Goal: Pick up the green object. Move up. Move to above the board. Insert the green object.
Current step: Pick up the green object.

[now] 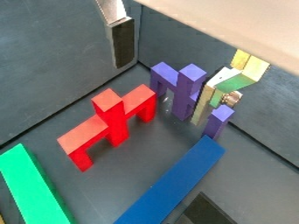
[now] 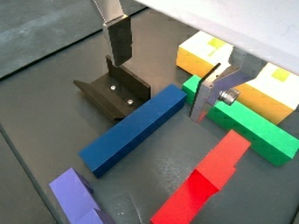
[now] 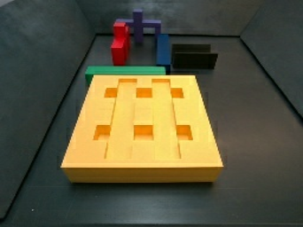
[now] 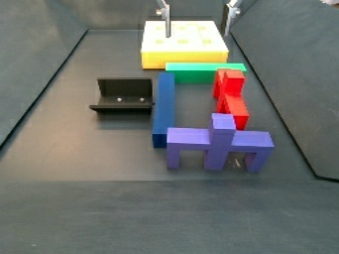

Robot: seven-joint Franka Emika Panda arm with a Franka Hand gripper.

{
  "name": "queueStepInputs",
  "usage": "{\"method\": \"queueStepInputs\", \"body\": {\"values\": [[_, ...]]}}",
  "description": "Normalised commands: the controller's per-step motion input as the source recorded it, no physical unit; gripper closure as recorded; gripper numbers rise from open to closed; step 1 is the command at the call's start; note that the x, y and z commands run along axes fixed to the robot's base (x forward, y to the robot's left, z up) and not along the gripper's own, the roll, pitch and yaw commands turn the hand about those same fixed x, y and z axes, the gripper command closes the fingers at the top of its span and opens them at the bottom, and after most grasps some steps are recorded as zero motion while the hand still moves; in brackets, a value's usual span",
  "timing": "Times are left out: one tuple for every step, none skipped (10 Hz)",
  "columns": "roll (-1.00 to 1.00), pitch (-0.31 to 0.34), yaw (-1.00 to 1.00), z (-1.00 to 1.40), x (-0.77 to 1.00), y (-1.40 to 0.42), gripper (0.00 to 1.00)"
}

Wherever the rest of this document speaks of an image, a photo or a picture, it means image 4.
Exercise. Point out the blue rectangular block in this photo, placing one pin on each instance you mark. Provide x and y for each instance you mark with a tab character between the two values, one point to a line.
165	109

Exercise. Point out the yellow slotted board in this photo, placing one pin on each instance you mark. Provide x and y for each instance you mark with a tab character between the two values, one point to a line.
195	43

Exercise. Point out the black angle bracket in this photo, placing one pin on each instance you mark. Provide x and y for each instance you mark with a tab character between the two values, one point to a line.
125	94

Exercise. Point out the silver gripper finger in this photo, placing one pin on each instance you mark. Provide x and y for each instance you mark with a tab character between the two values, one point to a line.
231	12
165	13

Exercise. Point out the purple bridge-shaped block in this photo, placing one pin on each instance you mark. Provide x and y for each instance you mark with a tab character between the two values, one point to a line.
218	141

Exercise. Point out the green rectangular block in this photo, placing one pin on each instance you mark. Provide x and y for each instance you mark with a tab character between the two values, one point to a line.
199	73

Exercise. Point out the red bracket-shaped block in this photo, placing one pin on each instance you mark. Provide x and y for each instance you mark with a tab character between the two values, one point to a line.
229	84

